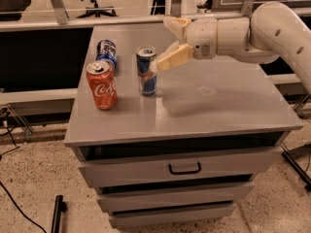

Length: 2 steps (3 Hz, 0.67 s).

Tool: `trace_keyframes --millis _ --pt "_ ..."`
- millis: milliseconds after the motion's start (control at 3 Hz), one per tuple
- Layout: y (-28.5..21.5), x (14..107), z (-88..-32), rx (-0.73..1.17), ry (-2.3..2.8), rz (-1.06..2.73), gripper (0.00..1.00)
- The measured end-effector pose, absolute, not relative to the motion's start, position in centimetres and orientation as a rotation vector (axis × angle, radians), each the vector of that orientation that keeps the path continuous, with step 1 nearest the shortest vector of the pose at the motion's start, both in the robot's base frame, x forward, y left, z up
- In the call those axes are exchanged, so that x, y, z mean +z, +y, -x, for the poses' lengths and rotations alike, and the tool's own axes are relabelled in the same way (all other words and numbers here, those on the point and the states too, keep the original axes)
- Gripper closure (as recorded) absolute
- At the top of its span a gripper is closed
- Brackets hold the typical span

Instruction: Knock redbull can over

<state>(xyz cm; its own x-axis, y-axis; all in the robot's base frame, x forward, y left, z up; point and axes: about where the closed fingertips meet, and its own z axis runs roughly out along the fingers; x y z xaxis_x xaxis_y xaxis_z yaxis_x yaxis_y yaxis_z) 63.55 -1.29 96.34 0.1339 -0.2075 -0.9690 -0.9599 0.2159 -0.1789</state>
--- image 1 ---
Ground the middle grey drawer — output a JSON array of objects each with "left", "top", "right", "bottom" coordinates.
[{"left": 97, "top": 182, "right": 255, "bottom": 214}]

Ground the Red Bull can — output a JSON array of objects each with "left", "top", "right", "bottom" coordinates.
[{"left": 136, "top": 46, "right": 156, "bottom": 96}]

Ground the grey drawer cabinet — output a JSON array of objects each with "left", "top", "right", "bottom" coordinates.
[{"left": 65, "top": 23, "right": 301, "bottom": 217}]

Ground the black bar on floor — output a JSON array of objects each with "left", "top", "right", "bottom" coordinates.
[{"left": 51, "top": 195, "right": 67, "bottom": 233}]

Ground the top grey drawer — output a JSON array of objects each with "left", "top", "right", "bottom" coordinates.
[{"left": 79, "top": 147, "right": 283, "bottom": 187}]

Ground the black floor cable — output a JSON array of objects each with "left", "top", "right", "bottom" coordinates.
[{"left": 0, "top": 126, "right": 48, "bottom": 233}]

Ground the black drawer handle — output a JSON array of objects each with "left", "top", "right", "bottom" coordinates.
[{"left": 168, "top": 162, "right": 202, "bottom": 176}]

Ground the bottom grey drawer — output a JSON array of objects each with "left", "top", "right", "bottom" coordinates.
[{"left": 109, "top": 203, "right": 235, "bottom": 228}]

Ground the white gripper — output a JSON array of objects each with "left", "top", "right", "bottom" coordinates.
[{"left": 152, "top": 17, "right": 217, "bottom": 73}]

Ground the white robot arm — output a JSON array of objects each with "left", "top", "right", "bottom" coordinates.
[{"left": 151, "top": 2, "right": 311, "bottom": 92}]

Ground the red Coca-Cola can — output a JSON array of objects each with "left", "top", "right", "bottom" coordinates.
[{"left": 86, "top": 60, "right": 118, "bottom": 110}]

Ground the grey drawer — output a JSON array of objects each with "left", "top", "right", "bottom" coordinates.
[
  {"left": 79, "top": 147, "right": 283, "bottom": 187},
  {"left": 97, "top": 182, "right": 255, "bottom": 214},
  {"left": 109, "top": 203, "right": 235, "bottom": 228}
]

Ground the black chair at left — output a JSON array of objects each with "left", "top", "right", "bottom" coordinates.
[{"left": 0, "top": 0, "right": 31, "bottom": 21}]

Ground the black stand base right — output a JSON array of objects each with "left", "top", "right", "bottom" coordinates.
[{"left": 282, "top": 144, "right": 311, "bottom": 192}]

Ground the blue Pepsi can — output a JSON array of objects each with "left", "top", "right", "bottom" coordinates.
[{"left": 96, "top": 40, "right": 117, "bottom": 69}]

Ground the metal wire rack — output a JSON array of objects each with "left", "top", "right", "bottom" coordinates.
[{"left": 0, "top": 104, "right": 33, "bottom": 143}]

